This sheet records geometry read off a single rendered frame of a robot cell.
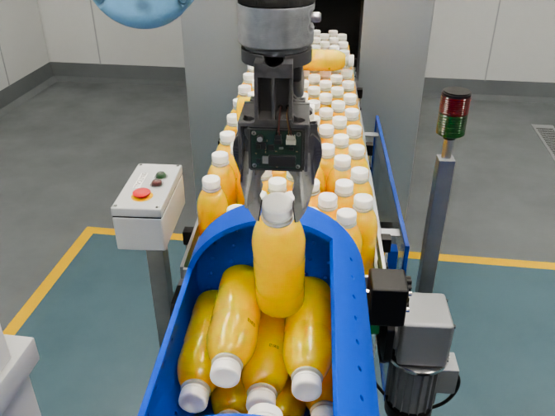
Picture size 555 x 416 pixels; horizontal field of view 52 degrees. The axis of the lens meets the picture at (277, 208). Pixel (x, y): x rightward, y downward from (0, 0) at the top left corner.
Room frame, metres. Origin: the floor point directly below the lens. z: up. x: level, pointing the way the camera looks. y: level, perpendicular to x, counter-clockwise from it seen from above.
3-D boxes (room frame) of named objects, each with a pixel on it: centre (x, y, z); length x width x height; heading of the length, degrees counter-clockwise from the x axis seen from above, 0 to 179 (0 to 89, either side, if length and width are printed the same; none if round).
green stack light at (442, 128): (1.19, -0.39, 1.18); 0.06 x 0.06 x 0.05
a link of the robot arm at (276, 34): (0.57, 0.00, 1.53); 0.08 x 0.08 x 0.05
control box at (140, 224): (1.05, 0.27, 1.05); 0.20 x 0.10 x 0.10; 176
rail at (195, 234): (1.72, 0.14, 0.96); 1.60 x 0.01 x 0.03; 176
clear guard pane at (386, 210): (1.44, -0.32, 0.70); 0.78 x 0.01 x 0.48; 176
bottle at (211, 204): (1.08, 0.14, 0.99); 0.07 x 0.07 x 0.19
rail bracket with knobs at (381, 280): (0.86, -0.21, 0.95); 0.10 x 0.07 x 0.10; 86
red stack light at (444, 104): (1.19, -0.39, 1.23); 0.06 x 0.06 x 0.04
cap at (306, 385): (0.51, -0.04, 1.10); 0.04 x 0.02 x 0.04; 86
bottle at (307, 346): (0.61, -0.04, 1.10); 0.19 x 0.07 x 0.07; 176
